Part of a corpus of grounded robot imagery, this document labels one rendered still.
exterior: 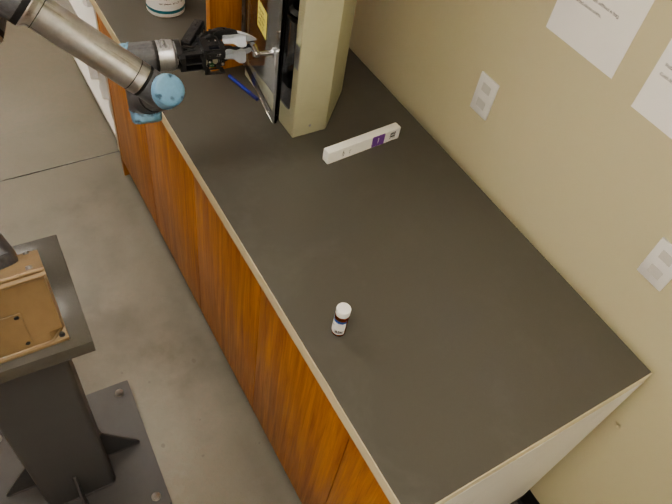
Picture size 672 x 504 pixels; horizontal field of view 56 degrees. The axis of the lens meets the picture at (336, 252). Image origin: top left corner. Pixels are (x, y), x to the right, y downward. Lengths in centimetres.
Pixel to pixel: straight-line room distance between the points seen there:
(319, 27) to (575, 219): 80
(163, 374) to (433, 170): 125
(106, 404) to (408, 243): 127
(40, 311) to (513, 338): 102
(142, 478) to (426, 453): 119
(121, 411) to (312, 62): 137
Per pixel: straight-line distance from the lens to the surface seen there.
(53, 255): 160
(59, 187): 310
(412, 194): 176
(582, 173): 162
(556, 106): 163
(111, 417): 238
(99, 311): 263
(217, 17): 200
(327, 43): 172
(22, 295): 131
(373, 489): 148
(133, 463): 231
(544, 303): 165
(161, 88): 149
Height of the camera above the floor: 215
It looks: 50 degrees down
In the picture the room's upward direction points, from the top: 12 degrees clockwise
